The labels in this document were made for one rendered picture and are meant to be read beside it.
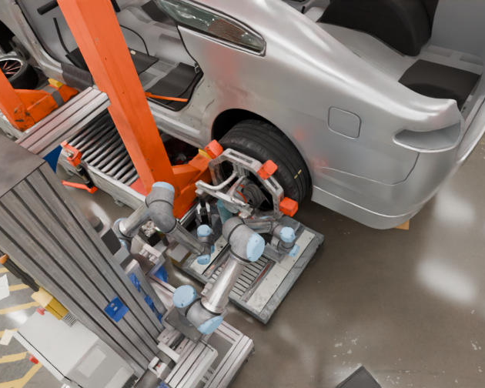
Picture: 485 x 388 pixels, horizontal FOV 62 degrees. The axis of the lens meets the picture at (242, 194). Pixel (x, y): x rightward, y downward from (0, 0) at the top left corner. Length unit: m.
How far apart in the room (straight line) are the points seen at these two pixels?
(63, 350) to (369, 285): 2.12
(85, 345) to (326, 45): 1.68
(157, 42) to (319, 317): 2.81
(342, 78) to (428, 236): 1.87
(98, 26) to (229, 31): 0.64
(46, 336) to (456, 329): 2.48
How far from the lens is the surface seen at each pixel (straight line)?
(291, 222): 3.16
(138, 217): 2.21
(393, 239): 3.42
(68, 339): 1.92
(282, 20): 2.13
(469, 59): 3.65
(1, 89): 4.12
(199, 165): 3.03
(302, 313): 3.05
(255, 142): 2.39
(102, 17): 2.07
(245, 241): 1.82
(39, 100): 4.33
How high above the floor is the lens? 2.81
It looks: 50 degrees down
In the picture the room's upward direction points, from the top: 11 degrees counter-clockwise
